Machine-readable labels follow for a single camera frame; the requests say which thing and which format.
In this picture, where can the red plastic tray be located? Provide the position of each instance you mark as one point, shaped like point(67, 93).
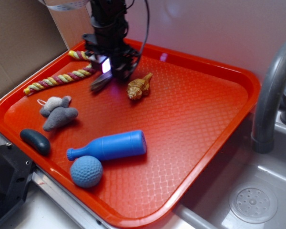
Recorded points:
point(158, 145)

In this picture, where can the twisted multicolour rope toy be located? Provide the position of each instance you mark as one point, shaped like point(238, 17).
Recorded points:
point(45, 81)

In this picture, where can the blue dimpled ball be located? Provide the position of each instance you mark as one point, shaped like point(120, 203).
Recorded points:
point(86, 171)

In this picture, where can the round sink drain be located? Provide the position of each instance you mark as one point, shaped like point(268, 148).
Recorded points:
point(253, 203)

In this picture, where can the brown cardboard box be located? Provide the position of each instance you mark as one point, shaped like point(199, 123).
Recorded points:
point(32, 35)

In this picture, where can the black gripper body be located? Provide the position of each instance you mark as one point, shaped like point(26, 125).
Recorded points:
point(109, 41)

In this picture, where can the dark green bean-shaped stone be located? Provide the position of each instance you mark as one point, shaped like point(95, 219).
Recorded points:
point(36, 140)

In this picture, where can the tan spiral seashell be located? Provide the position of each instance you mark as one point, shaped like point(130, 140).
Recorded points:
point(139, 87)

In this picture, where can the grey plush bunny toy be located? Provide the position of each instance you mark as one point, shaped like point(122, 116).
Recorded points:
point(57, 112)

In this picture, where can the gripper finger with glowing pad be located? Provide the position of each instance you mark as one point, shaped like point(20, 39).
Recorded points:
point(100, 63)
point(123, 71)

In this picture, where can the grey toy faucet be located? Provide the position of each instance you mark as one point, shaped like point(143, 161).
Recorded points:
point(272, 94)

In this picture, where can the grey toy sink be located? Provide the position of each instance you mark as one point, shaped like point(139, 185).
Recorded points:
point(206, 203)

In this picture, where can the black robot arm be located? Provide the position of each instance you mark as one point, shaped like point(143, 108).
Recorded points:
point(107, 12)

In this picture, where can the blue plastic bottle toy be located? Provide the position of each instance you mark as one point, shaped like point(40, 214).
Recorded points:
point(105, 148)

